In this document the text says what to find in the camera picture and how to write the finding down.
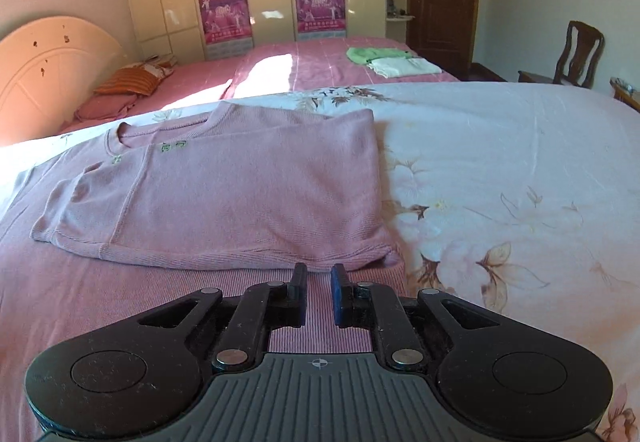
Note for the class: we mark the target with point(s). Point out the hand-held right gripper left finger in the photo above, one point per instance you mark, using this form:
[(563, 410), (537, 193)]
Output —
[(298, 293)]

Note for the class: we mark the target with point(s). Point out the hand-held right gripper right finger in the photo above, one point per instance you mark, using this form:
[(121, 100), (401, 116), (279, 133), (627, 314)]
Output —
[(340, 297)]

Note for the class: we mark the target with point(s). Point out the pink ribbed sweater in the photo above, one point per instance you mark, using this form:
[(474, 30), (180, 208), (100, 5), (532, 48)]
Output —
[(240, 182)]

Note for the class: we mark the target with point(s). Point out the white floral quilt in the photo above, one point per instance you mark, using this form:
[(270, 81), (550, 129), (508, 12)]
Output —
[(500, 162)]

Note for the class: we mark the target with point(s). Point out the pink bed sheet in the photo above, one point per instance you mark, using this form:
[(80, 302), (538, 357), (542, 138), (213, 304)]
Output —
[(320, 65)]

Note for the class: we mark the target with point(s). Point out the white folded cloth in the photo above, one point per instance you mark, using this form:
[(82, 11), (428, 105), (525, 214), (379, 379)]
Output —
[(400, 67)]

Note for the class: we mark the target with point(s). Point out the green folded cloth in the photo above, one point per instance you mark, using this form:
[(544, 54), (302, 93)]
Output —
[(367, 54)]

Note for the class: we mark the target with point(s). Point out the pink pillow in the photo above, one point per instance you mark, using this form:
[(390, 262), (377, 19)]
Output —
[(105, 107)]

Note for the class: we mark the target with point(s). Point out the orange striped pillow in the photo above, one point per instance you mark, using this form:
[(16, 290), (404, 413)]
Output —
[(132, 81)]

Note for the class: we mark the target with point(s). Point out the cream wooden headboard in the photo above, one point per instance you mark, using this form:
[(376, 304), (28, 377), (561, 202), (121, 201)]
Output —
[(50, 67)]

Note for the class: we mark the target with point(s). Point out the dark wooden chair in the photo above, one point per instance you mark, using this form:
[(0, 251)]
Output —
[(580, 52)]

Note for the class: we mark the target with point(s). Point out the wooden side table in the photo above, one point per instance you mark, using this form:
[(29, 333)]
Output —
[(625, 95)]

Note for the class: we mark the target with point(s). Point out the purple wall calendar poster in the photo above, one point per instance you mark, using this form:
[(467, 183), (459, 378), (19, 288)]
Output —
[(320, 5), (225, 17)]

